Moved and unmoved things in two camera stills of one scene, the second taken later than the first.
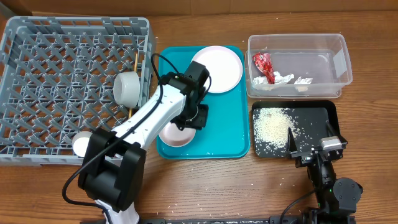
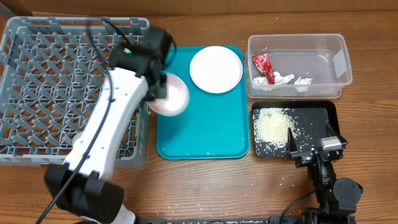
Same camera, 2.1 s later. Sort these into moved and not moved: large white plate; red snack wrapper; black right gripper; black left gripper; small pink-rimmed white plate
Moved: small pink-rimmed white plate; black left gripper
Not moved: red snack wrapper; black right gripper; large white plate
